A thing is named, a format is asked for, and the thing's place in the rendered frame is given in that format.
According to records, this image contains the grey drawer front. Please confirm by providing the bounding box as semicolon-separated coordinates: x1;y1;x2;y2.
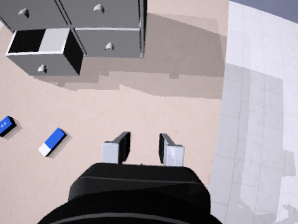
0;0;68;29
75;28;141;57
60;0;140;26
5;28;84;76

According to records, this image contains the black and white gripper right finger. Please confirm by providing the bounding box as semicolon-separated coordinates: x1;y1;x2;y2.
159;133;184;166

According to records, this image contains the blue nine-volt battery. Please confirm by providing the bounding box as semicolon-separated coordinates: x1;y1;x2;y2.
0;116;17;137

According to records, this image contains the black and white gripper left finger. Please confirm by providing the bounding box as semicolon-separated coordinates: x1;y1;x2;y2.
102;131;131;164

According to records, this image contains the small grey chest of drawers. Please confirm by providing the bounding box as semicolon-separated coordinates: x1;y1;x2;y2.
0;0;147;59

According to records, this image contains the blue and white eraser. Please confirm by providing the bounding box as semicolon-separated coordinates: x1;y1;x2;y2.
38;128;67;157

